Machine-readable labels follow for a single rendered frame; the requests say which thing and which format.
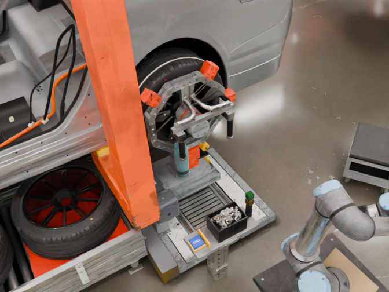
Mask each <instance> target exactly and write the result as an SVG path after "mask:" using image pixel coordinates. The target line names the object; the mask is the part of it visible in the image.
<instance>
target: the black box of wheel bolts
mask: <svg viewBox="0 0 389 292"><path fill-rule="evenodd" d="M247 218H248V216H247V215H246V214H245V213H244V212H243V211H242V209H241V208H240V207H239V205H238V204H237V203H236V202H235V201H233V202H231V203H229V204H227V205H225V206H223V207H221V208H219V209H217V210H215V211H213V212H211V213H209V214H207V215H206V219H207V228H208V229H209V230H210V232H211V233H212V235H213V236H214V238H215V239H216V240H217V242H218V243H220V242H223V241H224V240H226V239H228V238H230V237H232V236H234V235H235V234H237V233H239V232H241V231H243V230H245V229H247Z"/></svg>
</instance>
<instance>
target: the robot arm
mask: <svg viewBox="0 0 389 292"><path fill-rule="evenodd" d="M313 194H314V196H315V197H316V200H315V204H314V206H313V208H312V210H311V212H310V214H309V216H308V218H307V220H306V222H305V223H304V225H303V227H302V229H301V231H300V232H298V233H295V234H293V235H291V236H290V237H289V238H286V239H285V240H284V241H283V243H282V245H281V248H282V250H283V253H284V254H285V256H286V258H287V260H288V262H289V263H290V265H291V267H292V269H293V271H294V272H295V274H296V276H297V277H298V288H299V291H300V292H350V282H349V279H348V277H347V275H346V274H345V273H344V272H343V271H342V270H341V269H339V268H337V267H325V266H324V264H323V263H322V261H321V259H320V258H319V256H318V255H319V253H320V244H321V243H322V241H323V240H324V238H325V237H326V235H327V234H328V232H329V230H330V229H331V228H332V226H333V225H334V226H335V227H336V228H337V229H336V230H334V232H341V233H343V234H344V235H346V236H347V237H348V238H350V239H352V240H356V241H359V242H363V241H367V240H369V239H371V238H372V237H378V236H389V193H384V194H382V195H381V197H380V198H379V202H378V203H375V204H372V205H368V208H366V205H362V206H358V207H357V206H356V205H355V203H354V202H353V200H352V199H351V198H350V196H349V195H348V193H347V192H346V190H345V189H344V188H343V186H342V185H341V183H340V182H338V180H330V181H327V182H325V183H323V184H321V185H320V186H318V187H317V188H316V189H315V190H314V191H313Z"/></svg>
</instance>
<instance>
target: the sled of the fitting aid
mask: <svg viewBox="0 0 389 292"><path fill-rule="evenodd" d="M204 159H205V160H206V161H207V162H208V163H209V164H210V166H211V167H212V172H211V173H209V174H207V175H205V176H203V177H201V178H199V179H197V180H195V181H193V182H190V183H188V184H186V185H184V186H183V187H180V188H178V189H176V190H175V191H173V193H174V194H175V195H176V196H177V198H178V200H180V199H182V198H184V197H186V196H188V195H190V194H192V193H194V192H196V191H198V190H200V189H202V188H204V187H206V186H208V185H210V184H212V183H214V182H216V181H218V180H220V179H221V173H220V172H219V170H218V169H217V168H216V167H215V166H214V165H213V164H212V163H211V162H210V160H209V159H208V158H207V157H206V156H205V157H204Z"/></svg>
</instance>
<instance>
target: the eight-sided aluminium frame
mask: <svg viewBox="0 0 389 292"><path fill-rule="evenodd" d="M198 82H202V83H204V84H206V85H207V86H209V87H217V88H218V89H219V90H220V91H222V92H223V93H224V94H225V88H224V87H223V86H222V85H221V84H220V83H218V82H217V81H215V80H210V79H207V78H206V76H205V75H203V74H202V73H201V72H199V71H195V72H192V73H190V74H187V75H184V76H182V77H179V78H177V79H174V80H171V81H168V82H166V83H164V85H163V86H162V88H161V89H160V91H159V92H158V95H159V96H160V97H161V98H162V99H161V101H160V102H159V103H158V105H157V107H156V108H153V107H151V106H149V107H148V109H146V111H145V113H144V118H145V124H146V131H147V135H148V141H149V142H150V144H151V145H152V146H153V147H155V148H158V149H162V150H164V151H167V152H170V153H173V154H174V147H173V145H174V144H172V143H169V142H166V141H163V140H161V139H158V138H157V133H156V125H155V117H156V116H157V115H158V113H159V112H160V110H161V109H162V107H163V106H164V105H165V103H166V101H167V100H168V98H169V97H170V96H171V94H172V93H173V92H176V91H177V90H180V89H182V88H184V87H188V86H189V85H192V84H195V83H198ZM214 102H215V105H218V104H220V103H222V102H224V101H223V100H222V99H221V98H220V97H217V98H216V99H214ZM222 118H223V116H222V115H221V114H220V115H217V116H215V117H213V118H210V119H209V120H208V122H209V124H210V128H209V131H208V132H207V134H206V135H204V136H203V137H200V138H194V137H193V136H192V137H189V138H187V139H186V140H185V142H186V143H187V145H188V149H190V148H192V147H194V146H197V145H199V144H201V143H203V142H205V141H206V140H207V139H208V137H209V136H210V134H211V133H212V131H213V130H214V129H215V128H216V126H217V124H218V123H219V122H220V121H221V119H222Z"/></svg>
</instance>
